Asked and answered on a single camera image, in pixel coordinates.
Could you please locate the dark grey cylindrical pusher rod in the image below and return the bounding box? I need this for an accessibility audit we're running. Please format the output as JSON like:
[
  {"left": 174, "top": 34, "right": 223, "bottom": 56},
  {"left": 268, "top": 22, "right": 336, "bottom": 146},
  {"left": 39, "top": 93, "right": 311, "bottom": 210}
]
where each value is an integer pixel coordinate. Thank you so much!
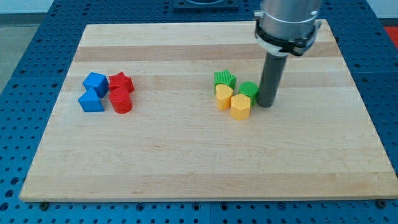
[{"left": 257, "top": 53, "right": 287, "bottom": 108}]

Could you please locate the red star block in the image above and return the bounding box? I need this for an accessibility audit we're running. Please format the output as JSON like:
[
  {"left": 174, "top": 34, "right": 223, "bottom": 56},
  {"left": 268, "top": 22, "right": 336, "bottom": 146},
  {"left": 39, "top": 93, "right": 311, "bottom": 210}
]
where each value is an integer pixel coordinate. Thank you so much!
[{"left": 108, "top": 72, "right": 135, "bottom": 93}]

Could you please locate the blue triangle block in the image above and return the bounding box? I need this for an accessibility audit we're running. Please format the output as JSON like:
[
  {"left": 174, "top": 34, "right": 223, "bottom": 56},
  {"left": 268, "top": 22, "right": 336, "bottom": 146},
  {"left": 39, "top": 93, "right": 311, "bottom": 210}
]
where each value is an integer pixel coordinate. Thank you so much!
[{"left": 78, "top": 88, "right": 104, "bottom": 112}]

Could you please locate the blue cube block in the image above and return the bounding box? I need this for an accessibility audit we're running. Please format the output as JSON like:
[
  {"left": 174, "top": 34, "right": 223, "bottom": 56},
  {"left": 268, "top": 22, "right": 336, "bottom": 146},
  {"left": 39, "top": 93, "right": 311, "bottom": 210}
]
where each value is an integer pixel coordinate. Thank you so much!
[{"left": 83, "top": 72, "right": 109, "bottom": 98}]

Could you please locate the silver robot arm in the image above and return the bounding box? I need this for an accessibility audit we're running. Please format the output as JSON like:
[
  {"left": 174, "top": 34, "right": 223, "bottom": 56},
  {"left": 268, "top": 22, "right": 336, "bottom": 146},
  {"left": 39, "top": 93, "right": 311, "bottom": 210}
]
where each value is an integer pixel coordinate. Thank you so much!
[{"left": 254, "top": 0, "right": 322, "bottom": 108}]

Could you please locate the green cylinder block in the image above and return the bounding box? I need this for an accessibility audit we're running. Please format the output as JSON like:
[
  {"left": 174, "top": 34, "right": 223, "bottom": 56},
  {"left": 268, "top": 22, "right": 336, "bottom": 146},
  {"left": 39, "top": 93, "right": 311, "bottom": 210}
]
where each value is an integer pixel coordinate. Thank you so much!
[{"left": 239, "top": 82, "right": 259, "bottom": 106}]

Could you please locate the wooden board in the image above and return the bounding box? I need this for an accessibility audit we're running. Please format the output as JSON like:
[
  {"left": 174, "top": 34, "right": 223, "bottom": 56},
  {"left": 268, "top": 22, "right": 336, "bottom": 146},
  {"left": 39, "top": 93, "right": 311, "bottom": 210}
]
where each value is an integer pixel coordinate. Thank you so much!
[{"left": 20, "top": 21, "right": 397, "bottom": 202}]

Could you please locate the yellow hexagon block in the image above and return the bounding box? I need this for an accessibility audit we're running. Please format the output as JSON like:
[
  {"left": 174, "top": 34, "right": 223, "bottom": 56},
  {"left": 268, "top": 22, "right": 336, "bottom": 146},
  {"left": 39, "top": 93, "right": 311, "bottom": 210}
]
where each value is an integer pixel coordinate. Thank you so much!
[{"left": 230, "top": 93, "right": 251, "bottom": 121}]

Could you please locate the green star block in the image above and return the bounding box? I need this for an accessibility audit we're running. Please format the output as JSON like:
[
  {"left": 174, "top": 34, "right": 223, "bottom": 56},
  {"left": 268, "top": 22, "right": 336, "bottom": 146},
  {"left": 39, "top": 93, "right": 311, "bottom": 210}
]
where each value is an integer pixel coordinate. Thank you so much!
[{"left": 213, "top": 70, "right": 236, "bottom": 90}]

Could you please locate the red cylinder block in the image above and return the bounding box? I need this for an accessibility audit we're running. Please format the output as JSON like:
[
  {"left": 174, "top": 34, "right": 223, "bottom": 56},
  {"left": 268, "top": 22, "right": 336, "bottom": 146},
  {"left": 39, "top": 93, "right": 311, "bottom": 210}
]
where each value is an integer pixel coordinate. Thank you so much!
[{"left": 109, "top": 88, "right": 132, "bottom": 114}]

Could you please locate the yellow heart block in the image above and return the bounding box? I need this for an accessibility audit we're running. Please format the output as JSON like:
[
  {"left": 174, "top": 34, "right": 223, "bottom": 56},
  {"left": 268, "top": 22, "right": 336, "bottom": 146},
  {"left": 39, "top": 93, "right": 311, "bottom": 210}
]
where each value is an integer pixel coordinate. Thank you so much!
[{"left": 215, "top": 84, "right": 233, "bottom": 111}]

